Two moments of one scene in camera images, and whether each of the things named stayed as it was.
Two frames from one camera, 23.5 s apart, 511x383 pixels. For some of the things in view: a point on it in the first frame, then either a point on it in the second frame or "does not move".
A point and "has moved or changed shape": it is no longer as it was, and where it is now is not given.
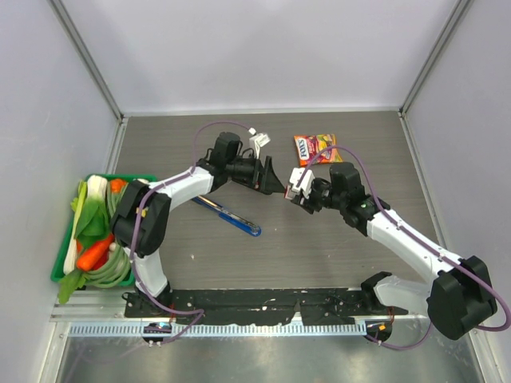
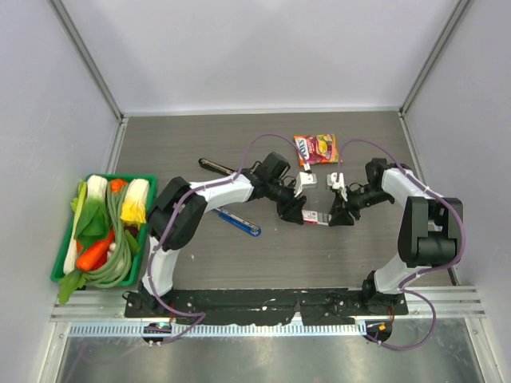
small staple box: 287,193 has moved or changed shape
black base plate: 243,307 does not move
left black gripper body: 260,179 → 284,197
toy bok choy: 91,225 does not move
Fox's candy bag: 309,146 does not move
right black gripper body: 314,203 → 357,201
